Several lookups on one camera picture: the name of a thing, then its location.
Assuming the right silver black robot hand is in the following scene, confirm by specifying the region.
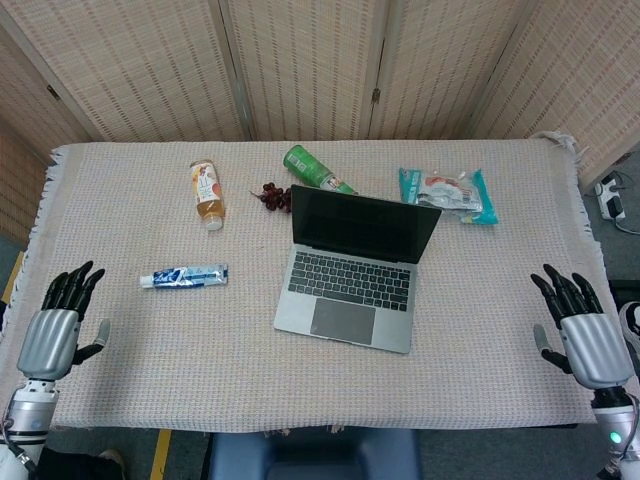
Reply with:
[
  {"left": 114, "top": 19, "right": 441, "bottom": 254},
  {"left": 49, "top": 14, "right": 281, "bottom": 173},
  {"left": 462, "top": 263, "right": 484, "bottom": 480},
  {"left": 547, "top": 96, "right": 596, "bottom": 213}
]
[{"left": 530, "top": 263, "right": 635, "bottom": 390}]

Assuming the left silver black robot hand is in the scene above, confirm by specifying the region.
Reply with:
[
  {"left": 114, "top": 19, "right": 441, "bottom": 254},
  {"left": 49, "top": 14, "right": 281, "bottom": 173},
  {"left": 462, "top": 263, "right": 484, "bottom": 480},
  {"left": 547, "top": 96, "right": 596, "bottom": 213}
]
[{"left": 16, "top": 260, "right": 111, "bottom": 382}]

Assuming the silver laptop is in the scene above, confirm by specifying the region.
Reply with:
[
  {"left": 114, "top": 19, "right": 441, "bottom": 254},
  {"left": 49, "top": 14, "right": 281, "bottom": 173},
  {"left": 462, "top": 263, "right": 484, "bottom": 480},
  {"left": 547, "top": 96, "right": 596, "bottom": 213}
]
[{"left": 273, "top": 184, "right": 444, "bottom": 355}]

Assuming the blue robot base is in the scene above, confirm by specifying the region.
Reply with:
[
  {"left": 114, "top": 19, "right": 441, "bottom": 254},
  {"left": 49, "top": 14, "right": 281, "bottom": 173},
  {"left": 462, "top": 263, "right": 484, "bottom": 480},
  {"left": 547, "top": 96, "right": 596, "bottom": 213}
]
[{"left": 207, "top": 428, "right": 424, "bottom": 480}]

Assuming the white black sneaker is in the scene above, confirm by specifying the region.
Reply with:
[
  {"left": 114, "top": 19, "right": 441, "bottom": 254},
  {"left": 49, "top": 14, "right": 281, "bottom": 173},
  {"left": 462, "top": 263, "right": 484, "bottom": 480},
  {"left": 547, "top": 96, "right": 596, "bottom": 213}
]
[{"left": 618, "top": 301, "right": 640, "bottom": 356}]

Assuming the beige woven tablecloth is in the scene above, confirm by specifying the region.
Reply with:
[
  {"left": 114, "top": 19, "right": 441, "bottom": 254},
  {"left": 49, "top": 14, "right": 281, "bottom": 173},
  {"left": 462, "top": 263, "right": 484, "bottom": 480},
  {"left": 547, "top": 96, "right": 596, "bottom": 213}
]
[{"left": 0, "top": 130, "right": 609, "bottom": 436}]

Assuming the blue white toothpaste tube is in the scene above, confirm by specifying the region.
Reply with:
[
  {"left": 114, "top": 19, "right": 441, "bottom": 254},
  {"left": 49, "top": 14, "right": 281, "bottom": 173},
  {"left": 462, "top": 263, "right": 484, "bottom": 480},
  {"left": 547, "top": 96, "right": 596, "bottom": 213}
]
[{"left": 138, "top": 263, "right": 230, "bottom": 290}]

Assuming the white power strip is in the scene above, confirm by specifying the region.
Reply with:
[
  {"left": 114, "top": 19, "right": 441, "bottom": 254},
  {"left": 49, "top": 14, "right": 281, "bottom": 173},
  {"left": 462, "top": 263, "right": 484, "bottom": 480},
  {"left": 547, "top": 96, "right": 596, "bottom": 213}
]
[{"left": 594, "top": 172, "right": 627, "bottom": 221}]

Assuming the teal snack bag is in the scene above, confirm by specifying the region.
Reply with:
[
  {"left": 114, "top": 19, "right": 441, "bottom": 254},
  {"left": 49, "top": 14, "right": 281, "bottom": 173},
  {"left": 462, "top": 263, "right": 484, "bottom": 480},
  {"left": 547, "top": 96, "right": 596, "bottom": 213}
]
[{"left": 398, "top": 167, "right": 500, "bottom": 226}]

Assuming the amber tea plastic bottle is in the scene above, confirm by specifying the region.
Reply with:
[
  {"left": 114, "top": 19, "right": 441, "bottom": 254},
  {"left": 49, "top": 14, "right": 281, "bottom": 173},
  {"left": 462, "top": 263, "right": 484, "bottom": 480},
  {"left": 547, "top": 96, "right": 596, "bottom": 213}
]
[{"left": 188, "top": 158, "right": 227, "bottom": 232}]

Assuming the dark red grape bunch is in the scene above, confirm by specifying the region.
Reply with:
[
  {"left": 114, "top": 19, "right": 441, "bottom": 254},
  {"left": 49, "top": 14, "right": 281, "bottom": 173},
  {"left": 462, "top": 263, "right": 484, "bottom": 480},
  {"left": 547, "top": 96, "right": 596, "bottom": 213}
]
[{"left": 249, "top": 182, "right": 294, "bottom": 214}]

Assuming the green chips can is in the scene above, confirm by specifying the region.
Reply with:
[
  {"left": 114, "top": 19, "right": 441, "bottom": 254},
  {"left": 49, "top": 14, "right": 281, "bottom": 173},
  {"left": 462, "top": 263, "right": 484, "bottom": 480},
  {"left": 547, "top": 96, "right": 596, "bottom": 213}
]
[{"left": 282, "top": 144, "right": 359, "bottom": 196}]

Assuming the woven folding screen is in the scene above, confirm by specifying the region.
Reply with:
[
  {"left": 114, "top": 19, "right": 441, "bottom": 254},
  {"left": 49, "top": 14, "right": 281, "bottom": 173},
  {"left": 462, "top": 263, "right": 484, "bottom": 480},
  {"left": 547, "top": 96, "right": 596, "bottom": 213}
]
[{"left": 0, "top": 0, "right": 640, "bottom": 241}]

